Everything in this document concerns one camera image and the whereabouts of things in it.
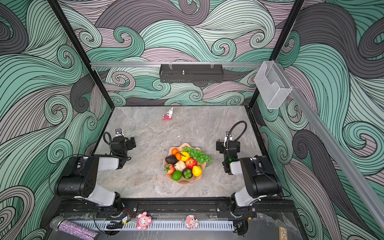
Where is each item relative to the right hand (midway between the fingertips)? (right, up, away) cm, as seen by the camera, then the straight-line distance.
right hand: (228, 139), depth 94 cm
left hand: (-67, +1, 0) cm, 67 cm away
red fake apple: (-24, -12, -10) cm, 29 cm away
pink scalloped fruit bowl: (-23, -4, -2) cm, 24 cm away
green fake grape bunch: (-19, -8, -12) cm, 24 cm away
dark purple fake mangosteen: (-26, -16, -16) cm, 34 cm away
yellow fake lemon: (-28, -8, -10) cm, 30 cm away
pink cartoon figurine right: (-24, -34, -26) cm, 50 cm away
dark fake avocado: (-35, -10, -12) cm, 38 cm away
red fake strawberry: (-36, -14, -16) cm, 41 cm away
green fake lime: (-32, -17, -16) cm, 39 cm away
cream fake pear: (-30, -13, -12) cm, 35 cm away
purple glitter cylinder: (-76, -36, -29) cm, 89 cm away
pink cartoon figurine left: (-46, -34, -26) cm, 63 cm away
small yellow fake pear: (-21, -15, -14) cm, 30 cm away
